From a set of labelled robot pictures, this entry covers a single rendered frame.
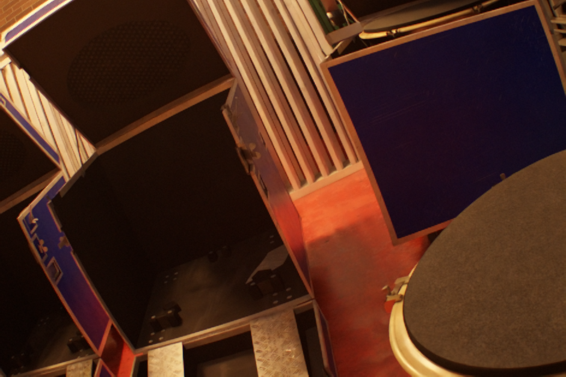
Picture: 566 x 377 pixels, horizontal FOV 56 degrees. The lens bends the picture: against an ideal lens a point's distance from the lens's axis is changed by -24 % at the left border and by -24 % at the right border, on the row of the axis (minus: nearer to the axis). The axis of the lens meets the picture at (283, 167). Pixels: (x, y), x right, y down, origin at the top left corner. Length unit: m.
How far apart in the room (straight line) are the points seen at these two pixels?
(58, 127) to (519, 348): 4.06
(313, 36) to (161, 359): 2.50
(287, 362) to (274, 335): 0.20
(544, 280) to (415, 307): 0.23
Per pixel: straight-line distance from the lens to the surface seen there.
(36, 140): 3.38
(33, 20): 2.71
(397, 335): 0.92
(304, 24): 4.30
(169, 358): 2.65
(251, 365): 2.57
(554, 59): 2.49
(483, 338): 0.79
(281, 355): 2.37
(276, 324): 2.53
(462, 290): 0.91
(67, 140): 4.55
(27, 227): 2.84
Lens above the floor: 1.27
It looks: 14 degrees down
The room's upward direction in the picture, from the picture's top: 25 degrees counter-clockwise
